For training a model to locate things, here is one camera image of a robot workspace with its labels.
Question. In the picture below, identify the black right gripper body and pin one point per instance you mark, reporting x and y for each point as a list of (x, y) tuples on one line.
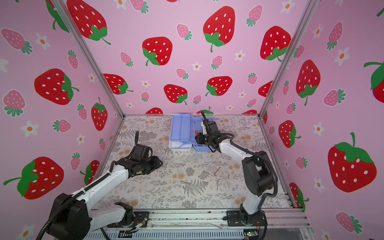
[(204, 139)]

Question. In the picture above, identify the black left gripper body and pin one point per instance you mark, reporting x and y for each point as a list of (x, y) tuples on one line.
[(150, 165)]

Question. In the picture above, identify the white lid blue tool box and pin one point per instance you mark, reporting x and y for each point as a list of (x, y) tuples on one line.
[(182, 137)]

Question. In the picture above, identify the orange screwdriver long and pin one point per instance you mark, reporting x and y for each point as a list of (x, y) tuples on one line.
[(196, 127)]

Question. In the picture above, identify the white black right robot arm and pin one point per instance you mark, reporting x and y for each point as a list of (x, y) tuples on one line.
[(260, 177)]

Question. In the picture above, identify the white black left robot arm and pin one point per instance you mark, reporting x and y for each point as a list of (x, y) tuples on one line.
[(72, 216)]

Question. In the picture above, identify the steel hex key small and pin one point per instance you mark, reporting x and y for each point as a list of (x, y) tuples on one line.
[(220, 180)]

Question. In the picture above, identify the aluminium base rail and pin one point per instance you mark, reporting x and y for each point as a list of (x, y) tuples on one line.
[(207, 224)]

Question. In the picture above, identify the aluminium corner frame post right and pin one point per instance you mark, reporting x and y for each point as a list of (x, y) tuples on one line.
[(301, 29)]

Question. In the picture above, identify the aluminium corner frame post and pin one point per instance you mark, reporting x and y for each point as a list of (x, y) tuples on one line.
[(301, 29), (78, 38)]

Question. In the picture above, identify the aluminium corner frame post left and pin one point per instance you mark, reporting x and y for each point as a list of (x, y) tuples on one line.
[(78, 38)]

